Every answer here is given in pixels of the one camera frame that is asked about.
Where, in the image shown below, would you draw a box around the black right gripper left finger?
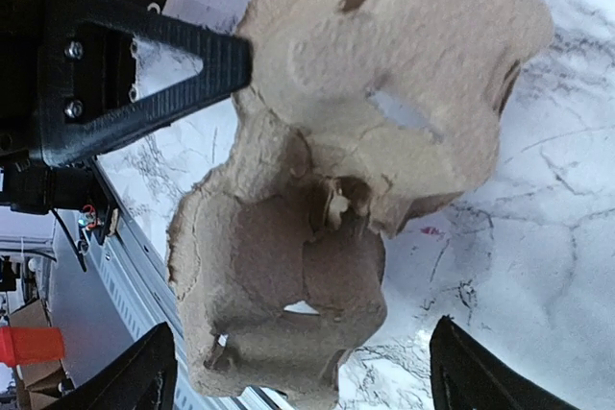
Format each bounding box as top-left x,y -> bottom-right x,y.
47,323 -> 178,410

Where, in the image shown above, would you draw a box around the orange object in background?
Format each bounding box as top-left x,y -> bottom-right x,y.
0,326 -> 65,367

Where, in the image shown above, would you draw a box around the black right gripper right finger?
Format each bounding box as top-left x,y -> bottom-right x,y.
430,316 -> 575,410

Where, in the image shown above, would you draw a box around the cardboard boxes in background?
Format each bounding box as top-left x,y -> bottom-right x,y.
9,299 -> 66,409

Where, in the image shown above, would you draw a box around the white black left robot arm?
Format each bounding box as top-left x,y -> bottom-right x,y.
1,0 -> 252,214

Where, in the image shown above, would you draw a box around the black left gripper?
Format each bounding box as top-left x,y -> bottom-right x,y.
1,0 -> 252,166

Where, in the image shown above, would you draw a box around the brown pulp cup carrier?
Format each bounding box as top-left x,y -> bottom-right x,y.
167,0 -> 554,409

